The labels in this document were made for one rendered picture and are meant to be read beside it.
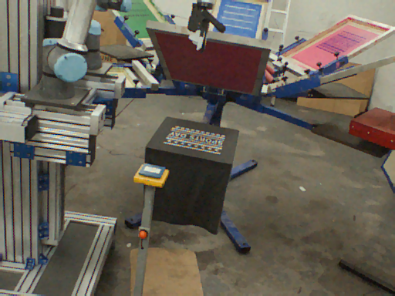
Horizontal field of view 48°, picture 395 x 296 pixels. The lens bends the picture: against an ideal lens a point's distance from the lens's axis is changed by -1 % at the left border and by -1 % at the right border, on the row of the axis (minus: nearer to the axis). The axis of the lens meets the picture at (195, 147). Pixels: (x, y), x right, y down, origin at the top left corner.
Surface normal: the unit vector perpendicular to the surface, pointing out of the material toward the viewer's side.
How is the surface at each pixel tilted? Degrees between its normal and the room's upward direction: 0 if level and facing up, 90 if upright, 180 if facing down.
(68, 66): 97
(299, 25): 90
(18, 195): 90
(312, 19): 90
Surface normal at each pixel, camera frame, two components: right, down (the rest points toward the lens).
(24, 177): -0.04, 0.40
